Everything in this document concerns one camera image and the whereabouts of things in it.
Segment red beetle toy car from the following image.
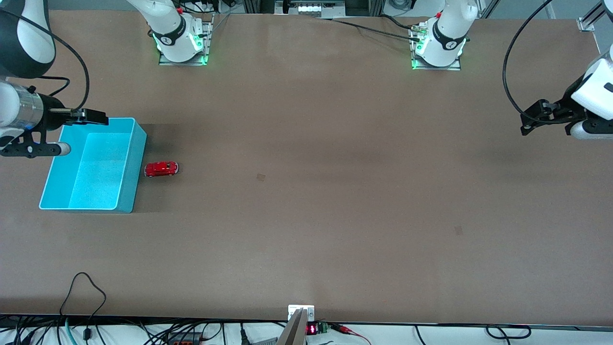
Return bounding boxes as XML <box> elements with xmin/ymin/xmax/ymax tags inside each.
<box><xmin>144</xmin><ymin>161</ymin><xmax>179</xmax><ymax>178</ymax></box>

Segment blue plastic box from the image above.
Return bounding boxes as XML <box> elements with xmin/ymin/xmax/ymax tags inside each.
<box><xmin>39</xmin><ymin>117</ymin><xmax>148</xmax><ymax>213</ymax></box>

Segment black orange power strip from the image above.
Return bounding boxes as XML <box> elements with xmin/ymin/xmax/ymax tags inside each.
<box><xmin>165</xmin><ymin>332</ymin><xmax>204</xmax><ymax>344</ymax></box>

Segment grey equipment with light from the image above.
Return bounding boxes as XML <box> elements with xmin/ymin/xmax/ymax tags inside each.
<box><xmin>275</xmin><ymin>0</ymin><xmax>346</xmax><ymax>18</ymax></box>

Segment red and black clip lead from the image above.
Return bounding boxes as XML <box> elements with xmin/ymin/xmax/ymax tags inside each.
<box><xmin>329</xmin><ymin>323</ymin><xmax>372</xmax><ymax>345</ymax></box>

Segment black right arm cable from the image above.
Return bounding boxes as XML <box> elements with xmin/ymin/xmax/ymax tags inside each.
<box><xmin>0</xmin><ymin>9</ymin><xmax>91</xmax><ymax>112</ymax></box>

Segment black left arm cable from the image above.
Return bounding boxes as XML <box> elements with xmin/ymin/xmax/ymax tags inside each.
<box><xmin>502</xmin><ymin>0</ymin><xmax>575</xmax><ymax>125</ymax></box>

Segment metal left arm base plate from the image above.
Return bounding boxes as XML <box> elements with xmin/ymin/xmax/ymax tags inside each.
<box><xmin>411</xmin><ymin>22</ymin><xmax>463</xmax><ymax>71</ymax></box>

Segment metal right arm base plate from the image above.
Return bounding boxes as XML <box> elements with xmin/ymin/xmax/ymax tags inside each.
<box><xmin>158</xmin><ymin>13</ymin><xmax>215</xmax><ymax>67</ymax></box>

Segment thin black looped cable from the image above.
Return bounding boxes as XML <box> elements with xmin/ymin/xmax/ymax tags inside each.
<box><xmin>60</xmin><ymin>272</ymin><xmax>107</xmax><ymax>342</ymax></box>

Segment black cable to arm base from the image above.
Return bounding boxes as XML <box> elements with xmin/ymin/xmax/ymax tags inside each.
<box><xmin>316</xmin><ymin>16</ymin><xmax>423</xmax><ymax>42</ymax></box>

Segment black coiled cable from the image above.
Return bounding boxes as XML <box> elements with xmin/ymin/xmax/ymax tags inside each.
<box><xmin>486</xmin><ymin>325</ymin><xmax>532</xmax><ymax>340</ymax></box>

